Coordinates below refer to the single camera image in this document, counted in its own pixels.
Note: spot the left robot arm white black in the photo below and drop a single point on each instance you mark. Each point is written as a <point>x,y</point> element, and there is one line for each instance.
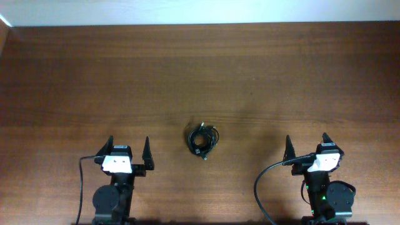
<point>112,202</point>

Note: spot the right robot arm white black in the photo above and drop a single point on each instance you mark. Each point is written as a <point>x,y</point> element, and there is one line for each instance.
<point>330,201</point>

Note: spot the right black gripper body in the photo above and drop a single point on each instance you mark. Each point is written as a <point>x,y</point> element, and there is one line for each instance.
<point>298,167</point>

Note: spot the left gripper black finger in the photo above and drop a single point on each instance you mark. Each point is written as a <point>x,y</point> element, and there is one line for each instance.
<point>147,156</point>
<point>107,148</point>

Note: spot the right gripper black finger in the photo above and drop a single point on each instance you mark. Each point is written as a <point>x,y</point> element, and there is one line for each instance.
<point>289,153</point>
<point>326,139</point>

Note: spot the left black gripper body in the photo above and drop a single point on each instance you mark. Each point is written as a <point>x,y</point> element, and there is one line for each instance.
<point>139,168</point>

